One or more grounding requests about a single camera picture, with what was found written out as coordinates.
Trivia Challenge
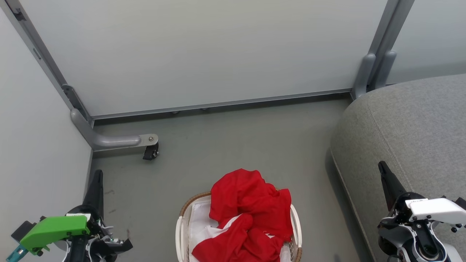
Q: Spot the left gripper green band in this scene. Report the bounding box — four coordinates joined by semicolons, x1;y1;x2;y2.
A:
20;169;114;254

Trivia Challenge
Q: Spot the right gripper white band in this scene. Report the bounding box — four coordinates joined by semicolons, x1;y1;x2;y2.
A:
378;161;466;227

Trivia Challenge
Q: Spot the plain red garment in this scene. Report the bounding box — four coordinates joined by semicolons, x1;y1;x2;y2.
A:
209;168;292;242

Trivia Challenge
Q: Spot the red garment with white trim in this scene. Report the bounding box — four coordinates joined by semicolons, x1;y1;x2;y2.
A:
192;214;294;262

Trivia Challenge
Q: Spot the grey fabric sofa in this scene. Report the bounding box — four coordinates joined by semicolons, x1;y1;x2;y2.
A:
329;74;466;262

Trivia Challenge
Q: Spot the black caster wheel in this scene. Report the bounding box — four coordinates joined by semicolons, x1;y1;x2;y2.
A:
143;143;159;161

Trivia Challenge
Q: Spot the white laundry basket brown rim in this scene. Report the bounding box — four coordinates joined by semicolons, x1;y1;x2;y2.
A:
175;192;303;262

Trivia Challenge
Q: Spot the white basket liner cloth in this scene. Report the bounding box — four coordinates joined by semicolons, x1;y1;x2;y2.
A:
187;200;292;262

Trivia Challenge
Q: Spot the teal left cable connector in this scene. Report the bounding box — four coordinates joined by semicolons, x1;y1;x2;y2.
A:
5;245;29;262

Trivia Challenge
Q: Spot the grey partition corner post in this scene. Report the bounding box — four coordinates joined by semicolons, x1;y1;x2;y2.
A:
0;0;95;128

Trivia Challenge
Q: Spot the grey partition upright post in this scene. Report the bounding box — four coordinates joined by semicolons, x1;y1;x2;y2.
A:
368;0;415;91

